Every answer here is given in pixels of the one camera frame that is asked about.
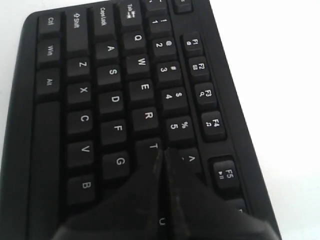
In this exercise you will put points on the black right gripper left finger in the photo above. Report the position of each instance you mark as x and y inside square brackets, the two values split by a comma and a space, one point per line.
[130, 214]

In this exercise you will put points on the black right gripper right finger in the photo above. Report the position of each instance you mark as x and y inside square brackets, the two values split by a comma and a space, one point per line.
[197, 213]

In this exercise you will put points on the black Acer keyboard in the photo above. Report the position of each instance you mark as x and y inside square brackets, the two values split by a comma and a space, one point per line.
[98, 89]

